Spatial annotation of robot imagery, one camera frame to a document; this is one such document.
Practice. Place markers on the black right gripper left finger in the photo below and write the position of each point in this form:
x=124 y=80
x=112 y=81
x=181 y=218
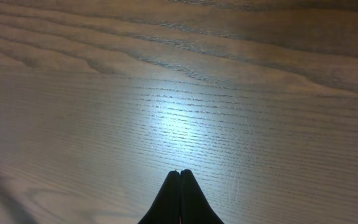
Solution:
x=165 y=208

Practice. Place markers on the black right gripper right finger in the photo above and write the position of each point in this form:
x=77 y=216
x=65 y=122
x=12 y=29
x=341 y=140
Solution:
x=194 y=207

